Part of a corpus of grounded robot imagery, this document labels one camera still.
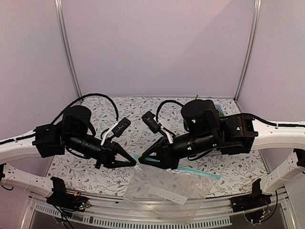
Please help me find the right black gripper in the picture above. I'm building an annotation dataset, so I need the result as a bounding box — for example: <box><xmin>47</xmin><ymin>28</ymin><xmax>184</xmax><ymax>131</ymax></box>
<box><xmin>137</xmin><ymin>132</ymin><xmax>218</xmax><ymax>171</ymax></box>

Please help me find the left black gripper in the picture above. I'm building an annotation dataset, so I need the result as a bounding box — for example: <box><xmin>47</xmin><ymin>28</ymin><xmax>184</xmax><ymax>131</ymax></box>
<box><xmin>65</xmin><ymin>134</ymin><xmax>137</xmax><ymax>170</ymax></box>

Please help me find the clear zip top bag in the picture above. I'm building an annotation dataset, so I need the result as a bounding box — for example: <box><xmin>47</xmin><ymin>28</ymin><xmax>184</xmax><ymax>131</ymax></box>
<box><xmin>123</xmin><ymin>164</ymin><xmax>221</xmax><ymax>224</ymax></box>

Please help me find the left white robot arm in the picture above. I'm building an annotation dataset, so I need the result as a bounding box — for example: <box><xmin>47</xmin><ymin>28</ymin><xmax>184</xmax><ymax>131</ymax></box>
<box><xmin>0</xmin><ymin>105</ymin><xmax>136</xmax><ymax>207</ymax></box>

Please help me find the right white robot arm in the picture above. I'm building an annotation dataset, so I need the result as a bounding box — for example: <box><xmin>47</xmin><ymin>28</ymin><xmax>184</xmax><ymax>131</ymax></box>
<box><xmin>139</xmin><ymin>99</ymin><xmax>305</xmax><ymax>208</ymax></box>

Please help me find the blue plastic basket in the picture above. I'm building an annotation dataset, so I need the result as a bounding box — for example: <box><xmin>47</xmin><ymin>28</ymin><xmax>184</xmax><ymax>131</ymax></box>
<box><xmin>215</xmin><ymin>104</ymin><xmax>226</xmax><ymax>117</ymax></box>

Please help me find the floral table mat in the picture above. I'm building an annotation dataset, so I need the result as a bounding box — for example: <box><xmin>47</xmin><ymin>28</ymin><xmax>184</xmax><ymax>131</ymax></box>
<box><xmin>46</xmin><ymin>97</ymin><xmax>268</xmax><ymax>197</ymax></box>

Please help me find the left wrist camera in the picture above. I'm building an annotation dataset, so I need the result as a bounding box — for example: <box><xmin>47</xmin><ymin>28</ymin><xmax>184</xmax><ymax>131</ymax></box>
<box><xmin>101</xmin><ymin>117</ymin><xmax>131</xmax><ymax>145</ymax></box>

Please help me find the front aluminium rail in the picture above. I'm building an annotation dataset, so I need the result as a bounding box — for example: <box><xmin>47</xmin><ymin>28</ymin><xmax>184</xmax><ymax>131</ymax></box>
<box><xmin>21</xmin><ymin>188</ymin><xmax>298</xmax><ymax>229</ymax></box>

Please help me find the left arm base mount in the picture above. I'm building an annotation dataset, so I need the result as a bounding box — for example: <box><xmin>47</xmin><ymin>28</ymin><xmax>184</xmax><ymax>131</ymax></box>
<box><xmin>46</xmin><ymin>177</ymin><xmax>91</xmax><ymax>229</ymax></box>

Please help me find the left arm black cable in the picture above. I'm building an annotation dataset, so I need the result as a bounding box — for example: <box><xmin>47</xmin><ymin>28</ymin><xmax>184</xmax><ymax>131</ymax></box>
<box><xmin>51</xmin><ymin>93</ymin><xmax>120</xmax><ymax>125</ymax></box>

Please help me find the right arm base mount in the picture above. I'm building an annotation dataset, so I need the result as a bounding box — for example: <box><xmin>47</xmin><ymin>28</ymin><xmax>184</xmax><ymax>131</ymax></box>
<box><xmin>230</xmin><ymin>178</ymin><xmax>278</xmax><ymax>225</ymax></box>

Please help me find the left aluminium frame post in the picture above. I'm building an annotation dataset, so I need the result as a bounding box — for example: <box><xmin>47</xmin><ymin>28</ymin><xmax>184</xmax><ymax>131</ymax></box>
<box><xmin>54</xmin><ymin>0</ymin><xmax>82</xmax><ymax>97</ymax></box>

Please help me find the aluminium frame post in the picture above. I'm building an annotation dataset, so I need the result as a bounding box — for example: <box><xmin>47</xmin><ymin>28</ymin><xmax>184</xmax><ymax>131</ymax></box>
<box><xmin>234</xmin><ymin>0</ymin><xmax>262</xmax><ymax>103</ymax></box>
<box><xmin>54</xmin><ymin>0</ymin><xmax>82</xmax><ymax>97</ymax></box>

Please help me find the right aluminium frame post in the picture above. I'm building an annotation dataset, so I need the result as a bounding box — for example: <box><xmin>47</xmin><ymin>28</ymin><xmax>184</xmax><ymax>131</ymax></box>
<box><xmin>234</xmin><ymin>0</ymin><xmax>262</xmax><ymax>103</ymax></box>

